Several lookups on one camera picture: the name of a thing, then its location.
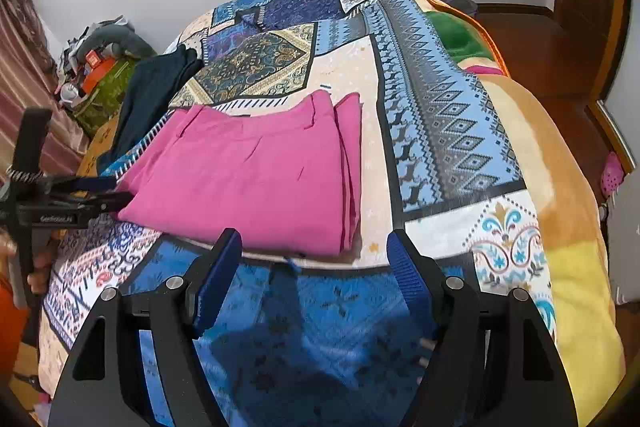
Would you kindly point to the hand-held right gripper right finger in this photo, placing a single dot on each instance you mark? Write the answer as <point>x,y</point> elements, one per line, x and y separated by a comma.
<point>412,282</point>

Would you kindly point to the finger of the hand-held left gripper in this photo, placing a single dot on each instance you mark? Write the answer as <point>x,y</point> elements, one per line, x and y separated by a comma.
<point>107,202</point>
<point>92,183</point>

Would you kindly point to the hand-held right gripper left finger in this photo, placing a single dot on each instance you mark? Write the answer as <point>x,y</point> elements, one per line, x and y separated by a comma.
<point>215,287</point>

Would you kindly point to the pink pants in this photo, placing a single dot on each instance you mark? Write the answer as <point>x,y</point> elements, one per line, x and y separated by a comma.
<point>240,172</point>

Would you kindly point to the dark navy pants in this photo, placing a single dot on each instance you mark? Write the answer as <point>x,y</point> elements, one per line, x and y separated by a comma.
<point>150,92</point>

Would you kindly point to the person's left hand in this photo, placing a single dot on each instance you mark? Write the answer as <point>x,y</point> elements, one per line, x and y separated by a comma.
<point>40,279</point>

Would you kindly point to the yellow flowered bed sheet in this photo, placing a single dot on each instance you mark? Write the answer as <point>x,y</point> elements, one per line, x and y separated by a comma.
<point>97,147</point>

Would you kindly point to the green printed storage box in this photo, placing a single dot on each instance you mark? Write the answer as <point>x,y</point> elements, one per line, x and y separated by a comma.
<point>102,102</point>

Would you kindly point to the person's orange clothing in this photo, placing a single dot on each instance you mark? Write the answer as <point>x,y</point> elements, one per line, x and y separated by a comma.
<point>12,322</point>

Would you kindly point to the orange box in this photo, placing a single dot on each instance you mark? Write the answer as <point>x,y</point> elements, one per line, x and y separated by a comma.
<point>97,69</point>

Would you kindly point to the pile of clothes clutter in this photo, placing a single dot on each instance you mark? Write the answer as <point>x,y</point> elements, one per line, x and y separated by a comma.
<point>75,62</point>

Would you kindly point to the pink striped curtain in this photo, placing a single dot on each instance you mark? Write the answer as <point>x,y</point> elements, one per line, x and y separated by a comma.
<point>27,57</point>

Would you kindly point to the grey plush toy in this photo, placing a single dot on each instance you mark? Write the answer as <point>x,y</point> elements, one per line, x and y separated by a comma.
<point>125,39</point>

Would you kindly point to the orange plush blanket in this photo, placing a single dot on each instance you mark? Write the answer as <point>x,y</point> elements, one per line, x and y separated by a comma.
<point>565,207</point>

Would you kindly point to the blue patchwork printed blanket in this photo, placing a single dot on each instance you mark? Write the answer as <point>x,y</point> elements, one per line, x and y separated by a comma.
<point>430,107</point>

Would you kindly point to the pink slipper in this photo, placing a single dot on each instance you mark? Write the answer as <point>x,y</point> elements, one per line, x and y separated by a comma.
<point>612,174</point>

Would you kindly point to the grey bag on floor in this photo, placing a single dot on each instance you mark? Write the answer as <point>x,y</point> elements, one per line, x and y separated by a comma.
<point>452,2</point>

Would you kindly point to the white wardrobe door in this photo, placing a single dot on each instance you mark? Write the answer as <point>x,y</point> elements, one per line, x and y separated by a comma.
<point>627,72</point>

